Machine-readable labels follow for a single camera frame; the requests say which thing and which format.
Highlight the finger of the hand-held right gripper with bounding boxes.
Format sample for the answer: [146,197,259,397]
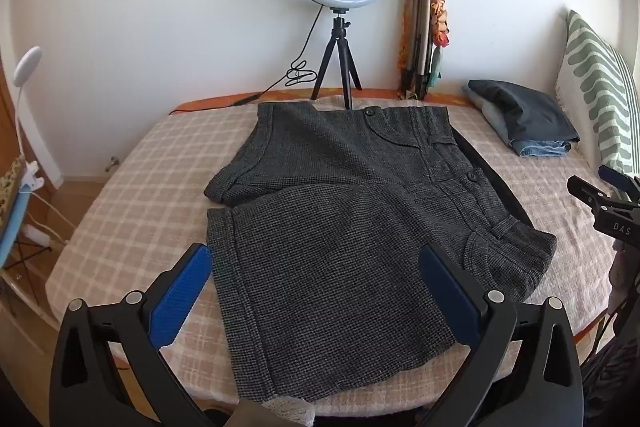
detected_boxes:
[598,164,640,198]
[567,176,626,220]

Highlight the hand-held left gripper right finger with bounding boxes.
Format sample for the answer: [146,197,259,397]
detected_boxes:
[417,242,584,427]

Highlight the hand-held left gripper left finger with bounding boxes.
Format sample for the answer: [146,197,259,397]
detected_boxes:
[48,243,216,427]

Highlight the grey tweed short pants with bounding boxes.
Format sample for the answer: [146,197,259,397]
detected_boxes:
[203,102,558,404]

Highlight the black cloth under pants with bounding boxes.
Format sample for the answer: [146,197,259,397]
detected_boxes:
[449,127,534,229]

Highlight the folded blue jeans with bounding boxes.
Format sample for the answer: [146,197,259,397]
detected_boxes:
[461,86,572,158]

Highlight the green patterned white pillow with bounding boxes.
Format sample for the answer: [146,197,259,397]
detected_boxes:
[554,10,640,194]

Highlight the folded dark grey garment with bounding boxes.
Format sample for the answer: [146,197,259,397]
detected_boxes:
[467,79,581,144]

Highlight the beige plaid bed blanket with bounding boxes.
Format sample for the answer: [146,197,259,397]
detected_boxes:
[45,96,621,414]

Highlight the dark cloth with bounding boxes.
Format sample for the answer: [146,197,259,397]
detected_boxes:
[580,249,640,415]

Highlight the white power strip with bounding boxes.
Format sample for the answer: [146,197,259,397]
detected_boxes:
[24,226,54,249]

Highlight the white lace cloth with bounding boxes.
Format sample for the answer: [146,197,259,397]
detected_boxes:
[259,396,317,427]

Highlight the orange bed sheet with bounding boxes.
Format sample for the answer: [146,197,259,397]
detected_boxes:
[169,87,471,116]

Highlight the teal tassel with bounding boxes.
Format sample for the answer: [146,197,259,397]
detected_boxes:
[426,47,444,88]

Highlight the folded silver tripod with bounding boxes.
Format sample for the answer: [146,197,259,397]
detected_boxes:
[399,0,435,102]

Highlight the orange patterned scarf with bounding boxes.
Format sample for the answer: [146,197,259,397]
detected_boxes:
[419,0,453,48]

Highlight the small black tripod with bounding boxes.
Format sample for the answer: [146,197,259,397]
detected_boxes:
[310,6,363,110]

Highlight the white desk lamp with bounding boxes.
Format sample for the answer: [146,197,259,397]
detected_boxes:
[12,47,44,180]

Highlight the black ring light cable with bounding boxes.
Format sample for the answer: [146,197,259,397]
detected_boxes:
[231,4,322,108]

